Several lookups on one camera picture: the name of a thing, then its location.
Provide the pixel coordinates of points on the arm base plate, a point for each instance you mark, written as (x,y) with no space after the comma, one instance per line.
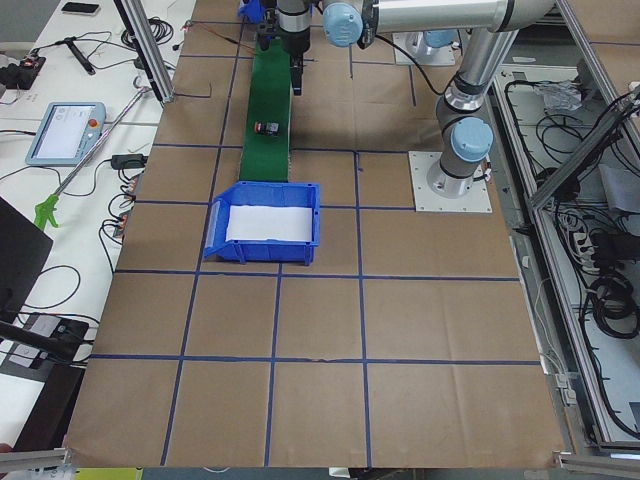
(436,192)
(431,48)

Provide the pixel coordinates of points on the black smartphone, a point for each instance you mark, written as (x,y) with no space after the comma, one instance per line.
(80,8)

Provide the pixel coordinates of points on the blue destination bin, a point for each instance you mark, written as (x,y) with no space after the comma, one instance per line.
(273,194)

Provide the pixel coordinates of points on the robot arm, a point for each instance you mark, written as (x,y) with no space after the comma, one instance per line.
(485,33)

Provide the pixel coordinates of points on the teach pendant tablet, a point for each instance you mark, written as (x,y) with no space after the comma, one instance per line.
(66,133)

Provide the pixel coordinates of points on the white foam pad destination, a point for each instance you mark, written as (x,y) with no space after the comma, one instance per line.
(261,223)

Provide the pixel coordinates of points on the green handled reach grabber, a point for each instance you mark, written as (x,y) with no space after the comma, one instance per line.
(44,211)

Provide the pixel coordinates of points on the green conveyor belt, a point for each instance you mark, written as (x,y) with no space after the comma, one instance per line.
(266,158)

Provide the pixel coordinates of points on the aluminium frame post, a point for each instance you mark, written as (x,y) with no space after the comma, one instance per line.
(137,25)

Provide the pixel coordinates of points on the blue source bin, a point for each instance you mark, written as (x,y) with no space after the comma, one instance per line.
(252,10)

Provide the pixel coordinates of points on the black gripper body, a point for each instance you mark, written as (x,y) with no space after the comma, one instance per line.
(296,43)

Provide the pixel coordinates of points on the red push button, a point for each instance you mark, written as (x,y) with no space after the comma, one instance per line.
(267,128)

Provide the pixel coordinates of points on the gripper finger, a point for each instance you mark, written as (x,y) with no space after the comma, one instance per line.
(297,81)

